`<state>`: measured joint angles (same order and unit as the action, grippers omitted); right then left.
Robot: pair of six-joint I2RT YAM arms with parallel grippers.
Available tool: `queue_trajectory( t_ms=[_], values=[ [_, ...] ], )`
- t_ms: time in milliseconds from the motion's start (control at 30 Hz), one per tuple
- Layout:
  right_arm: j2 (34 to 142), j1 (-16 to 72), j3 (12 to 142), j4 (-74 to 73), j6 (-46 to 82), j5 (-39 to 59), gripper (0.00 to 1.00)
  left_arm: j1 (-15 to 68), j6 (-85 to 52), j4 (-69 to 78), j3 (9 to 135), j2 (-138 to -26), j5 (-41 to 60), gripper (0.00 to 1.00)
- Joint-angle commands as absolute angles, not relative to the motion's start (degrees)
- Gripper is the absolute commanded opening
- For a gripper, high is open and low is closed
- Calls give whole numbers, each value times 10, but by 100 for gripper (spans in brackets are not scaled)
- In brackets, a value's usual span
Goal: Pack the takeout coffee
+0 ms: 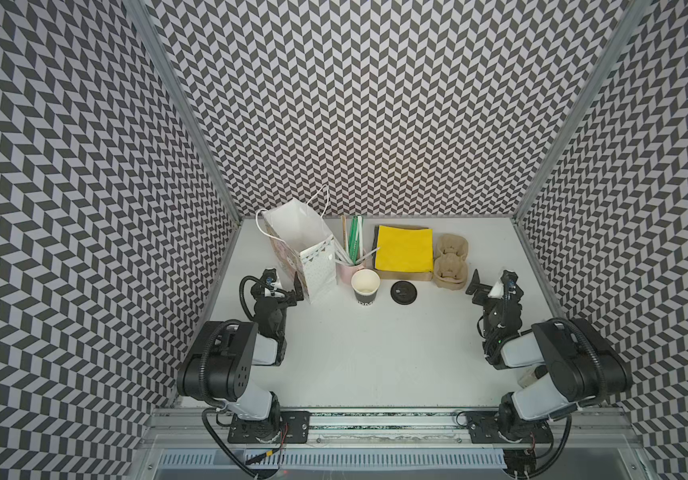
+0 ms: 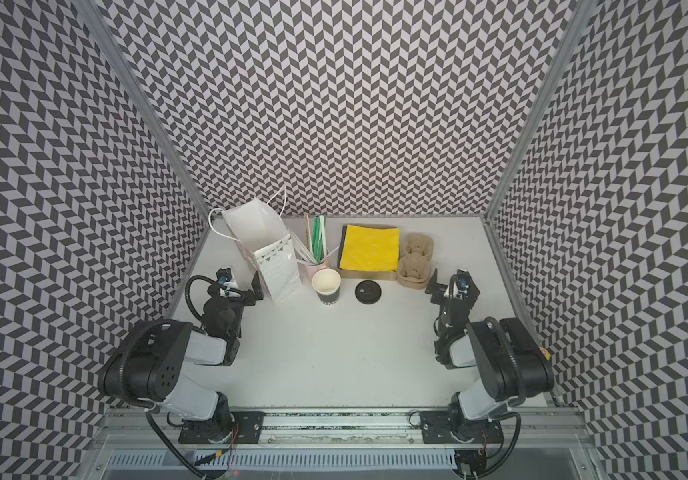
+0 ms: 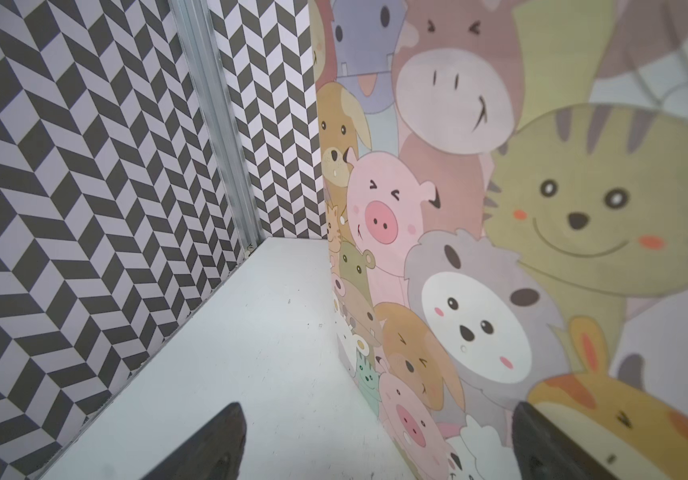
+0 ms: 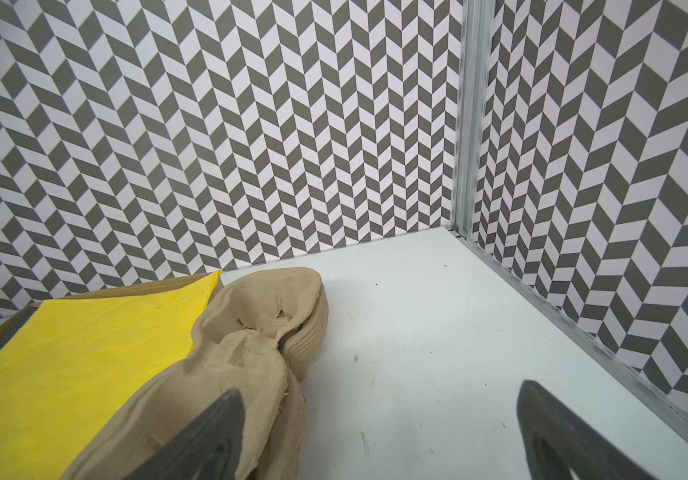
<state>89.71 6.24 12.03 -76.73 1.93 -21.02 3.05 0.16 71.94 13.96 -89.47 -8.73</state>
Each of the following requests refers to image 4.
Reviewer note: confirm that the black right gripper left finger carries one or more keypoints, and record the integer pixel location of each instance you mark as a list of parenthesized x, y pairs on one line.
[(188, 435)]

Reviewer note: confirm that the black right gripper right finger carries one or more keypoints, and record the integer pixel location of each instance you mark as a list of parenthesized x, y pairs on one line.
[(561, 445)]

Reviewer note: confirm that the brown pulp cup carrier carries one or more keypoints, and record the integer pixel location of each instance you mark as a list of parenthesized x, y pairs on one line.
[(259, 335)]

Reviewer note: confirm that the yellow paper napkin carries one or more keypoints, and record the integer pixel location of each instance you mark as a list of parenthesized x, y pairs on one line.
[(75, 362)]

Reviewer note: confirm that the brown cardboard napkin box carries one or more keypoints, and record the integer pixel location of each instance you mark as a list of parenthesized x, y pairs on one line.
[(10, 326)]

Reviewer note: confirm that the aluminium frame corner post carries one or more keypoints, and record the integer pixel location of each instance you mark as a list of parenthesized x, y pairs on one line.
[(473, 81)]

